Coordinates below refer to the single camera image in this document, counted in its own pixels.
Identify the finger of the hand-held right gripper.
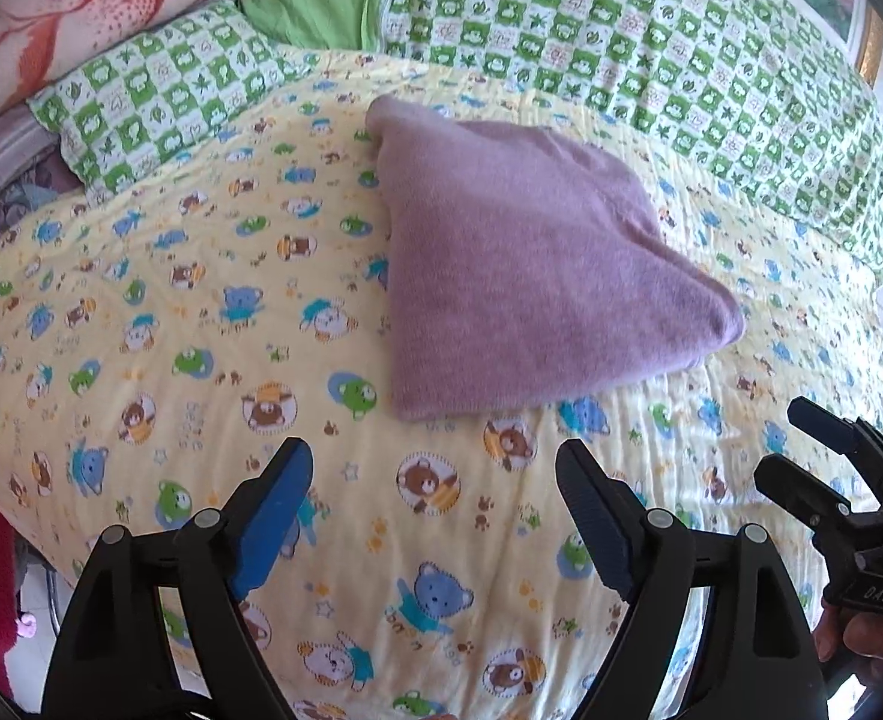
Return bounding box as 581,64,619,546
754,456,857,535
786,397,883,517

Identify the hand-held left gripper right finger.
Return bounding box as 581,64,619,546
555,440,833,720

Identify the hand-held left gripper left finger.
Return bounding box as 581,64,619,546
40,436,315,720

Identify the purple towel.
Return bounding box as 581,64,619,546
364,95,746,422

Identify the person's right hand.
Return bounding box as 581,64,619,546
812,606,883,682

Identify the yellow bear print blanket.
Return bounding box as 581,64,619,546
0,45,883,720

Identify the green checked bed sheet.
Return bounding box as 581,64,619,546
377,0,883,286

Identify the grey striped cloth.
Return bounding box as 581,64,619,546
0,109,86,256

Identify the green checked pillow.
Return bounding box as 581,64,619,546
28,0,315,203

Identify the pink floral blanket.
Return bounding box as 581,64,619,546
0,0,262,132

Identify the gold picture frame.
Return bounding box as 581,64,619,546
749,0,883,87

